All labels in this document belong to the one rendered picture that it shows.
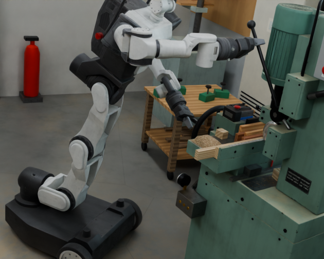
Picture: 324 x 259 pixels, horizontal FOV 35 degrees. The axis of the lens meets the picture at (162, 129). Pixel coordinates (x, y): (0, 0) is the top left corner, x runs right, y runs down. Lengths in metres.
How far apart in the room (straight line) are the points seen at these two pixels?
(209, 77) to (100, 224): 2.15
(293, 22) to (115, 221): 1.46
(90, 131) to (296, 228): 1.15
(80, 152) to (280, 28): 1.16
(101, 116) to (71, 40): 2.56
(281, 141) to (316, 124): 0.14
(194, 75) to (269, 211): 2.58
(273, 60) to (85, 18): 3.09
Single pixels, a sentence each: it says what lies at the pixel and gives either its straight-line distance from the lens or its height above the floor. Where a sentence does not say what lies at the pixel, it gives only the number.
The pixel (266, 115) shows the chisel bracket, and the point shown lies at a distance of 2.23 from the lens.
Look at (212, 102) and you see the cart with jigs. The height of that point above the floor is 0.53.
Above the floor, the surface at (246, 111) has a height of 1.00.
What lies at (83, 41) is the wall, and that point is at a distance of 5.02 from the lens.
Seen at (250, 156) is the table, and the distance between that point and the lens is 2.18.
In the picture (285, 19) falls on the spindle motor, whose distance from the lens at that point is 2.07.
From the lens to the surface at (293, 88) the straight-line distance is 1.91.
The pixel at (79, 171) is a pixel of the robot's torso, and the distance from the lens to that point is 2.67.
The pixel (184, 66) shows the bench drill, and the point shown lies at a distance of 4.39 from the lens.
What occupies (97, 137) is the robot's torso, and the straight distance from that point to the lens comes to 2.57.
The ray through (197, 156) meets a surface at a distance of 2.02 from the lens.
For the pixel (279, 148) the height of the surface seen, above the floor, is 1.02.
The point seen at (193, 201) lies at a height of 0.62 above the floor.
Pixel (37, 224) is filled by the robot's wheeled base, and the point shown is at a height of 0.17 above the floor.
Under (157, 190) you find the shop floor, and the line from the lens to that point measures 3.57.
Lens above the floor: 1.79
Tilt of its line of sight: 23 degrees down
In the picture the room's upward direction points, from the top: 8 degrees clockwise
